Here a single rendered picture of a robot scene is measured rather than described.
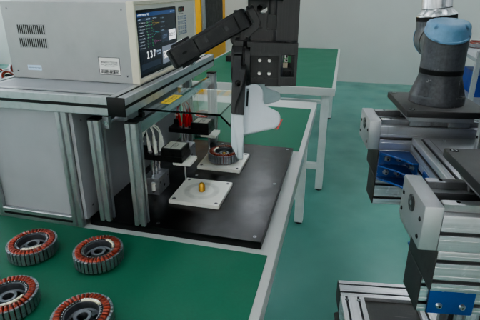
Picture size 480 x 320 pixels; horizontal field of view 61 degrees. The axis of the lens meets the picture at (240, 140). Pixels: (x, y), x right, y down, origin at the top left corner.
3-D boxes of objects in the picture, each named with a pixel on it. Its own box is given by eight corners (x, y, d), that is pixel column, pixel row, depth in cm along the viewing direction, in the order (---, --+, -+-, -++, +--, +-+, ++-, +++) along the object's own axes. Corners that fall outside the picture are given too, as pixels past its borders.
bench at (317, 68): (334, 116, 452) (340, 48, 425) (326, 193, 284) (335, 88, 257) (238, 110, 477) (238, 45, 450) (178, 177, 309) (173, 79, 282)
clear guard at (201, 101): (261, 111, 120) (262, 92, 118) (243, 139, 99) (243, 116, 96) (160, 104, 128) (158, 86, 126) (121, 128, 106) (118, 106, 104)
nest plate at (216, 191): (232, 186, 127) (232, 182, 127) (218, 209, 113) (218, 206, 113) (187, 180, 130) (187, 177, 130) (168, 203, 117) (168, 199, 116)
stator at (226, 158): (243, 155, 147) (243, 145, 146) (234, 167, 137) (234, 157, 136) (214, 151, 150) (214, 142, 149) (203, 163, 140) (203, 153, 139)
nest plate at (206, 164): (249, 156, 149) (249, 153, 148) (239, 173, 135) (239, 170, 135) (210, 152, 152) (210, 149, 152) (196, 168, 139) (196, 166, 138)
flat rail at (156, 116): (213, 82, 155) (213, 74, 154) (136, 136, 98) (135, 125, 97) (210, 82, 155) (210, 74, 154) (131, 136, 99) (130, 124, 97)
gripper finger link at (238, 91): (243, 111, 47) (247, 41, 49) (229, 110, 47) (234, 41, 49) (245, 123, 51) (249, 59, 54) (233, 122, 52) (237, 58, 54)
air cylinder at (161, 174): (169, 184, 128) (168, 168, 126) (159, 195, 121) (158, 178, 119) (155, 182, 129) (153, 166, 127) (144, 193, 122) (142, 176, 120)
